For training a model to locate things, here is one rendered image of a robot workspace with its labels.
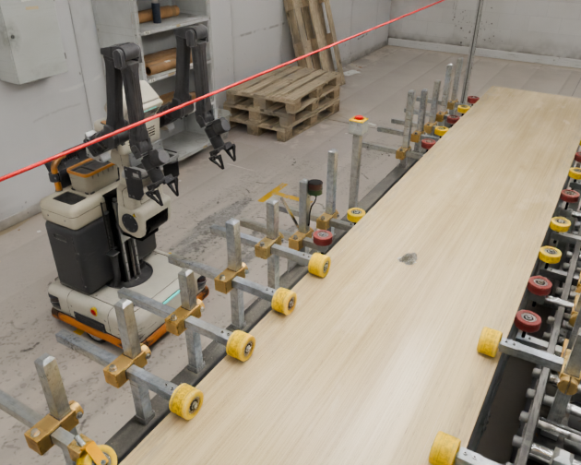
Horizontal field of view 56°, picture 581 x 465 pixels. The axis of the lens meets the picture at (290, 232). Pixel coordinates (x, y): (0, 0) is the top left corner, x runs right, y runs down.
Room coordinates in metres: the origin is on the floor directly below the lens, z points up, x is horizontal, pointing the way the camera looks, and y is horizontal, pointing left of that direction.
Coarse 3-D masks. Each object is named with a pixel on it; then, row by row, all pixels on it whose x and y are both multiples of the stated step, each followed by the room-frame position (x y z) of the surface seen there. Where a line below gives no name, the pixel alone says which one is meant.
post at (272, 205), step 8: (272, 200) 1.80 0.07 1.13; (272, 208) 1.79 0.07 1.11; (272, 216) 1.79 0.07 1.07; (272, 224) 1.79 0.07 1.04; (272, 232) 1.79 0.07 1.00; (272, 256) 1.79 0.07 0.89; (272, 264) 1.79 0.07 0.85; (272, 272) 1.79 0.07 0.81; (272, 280) 1.79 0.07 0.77; (272, 288) 1.79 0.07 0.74
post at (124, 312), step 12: (120, 300) 1.16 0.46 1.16; (120, 312) 1.14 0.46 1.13; (132, 312) 1.16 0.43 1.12; (120, 324) 1.15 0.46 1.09; (132, 324) 1.15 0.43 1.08; (120, 336) 1.15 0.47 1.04; (132, 336) 1.15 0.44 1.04; (132, 348) 1.14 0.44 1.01; (132, 384) 1.15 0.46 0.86; (144, 396) 1.15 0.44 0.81; (144, 408) 1.14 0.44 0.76
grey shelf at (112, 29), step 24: (96, 0) 4.46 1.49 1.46; (120, 0) 4.33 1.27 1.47; (144, 0) 4.96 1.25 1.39; (168, 0) 5.22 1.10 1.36; (192, 0) 5.13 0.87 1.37; (96, 24) 4.48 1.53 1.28; (120, 24) 4.35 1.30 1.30; (144, 24) 4.62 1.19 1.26; (168, 24) 4.63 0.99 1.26; (192, 24) 5.14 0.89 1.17; (144, 48) 4.90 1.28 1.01; (168, 48) 5.16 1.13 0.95; (144, 72) 4.28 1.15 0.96; (168, 72) 4.54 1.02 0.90; (192, 72) 5.16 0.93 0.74; (192, 120) 5.19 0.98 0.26; (168, 144) 4.86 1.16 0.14; (192, 144) 4.86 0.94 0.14
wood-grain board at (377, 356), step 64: (512, 128) 3.22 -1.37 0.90; (576, 128) 3.23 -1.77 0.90; (448, 192) 2.34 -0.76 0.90; (512, 192) 2.34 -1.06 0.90; (384, 256) 1.77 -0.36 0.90; (448, 256) 1.77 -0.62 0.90; (512, 256) 1.78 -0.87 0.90; (320, 320) 1.39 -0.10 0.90; (384, 320) 1.39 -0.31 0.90; (448, 320) 1.39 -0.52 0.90; (512, 320) 1.39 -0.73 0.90; (256, 384) 1.11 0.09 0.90; (320, 384) 1.11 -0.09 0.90; (384, 384) 1.11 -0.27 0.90; (448, 384) 1.11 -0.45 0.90; (192, 448) 0.89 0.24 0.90; (256, 448) 0.89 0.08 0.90; (320, 448) 0.90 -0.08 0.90; (384, 448) 0.90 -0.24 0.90
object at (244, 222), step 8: (240, 224) 2.13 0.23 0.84; (248, 224) 2.10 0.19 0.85; (256, 224) 2.09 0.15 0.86; (264, 224) 2.09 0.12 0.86; (264, 232) 2.06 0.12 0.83; (288, 232) 2.02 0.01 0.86; (288, 240) 2.00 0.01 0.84; (304, 240) 1.96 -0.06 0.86; (312, 240) 1.96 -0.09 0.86; (312, 248) 1.94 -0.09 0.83; (320, 248) 1.92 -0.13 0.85
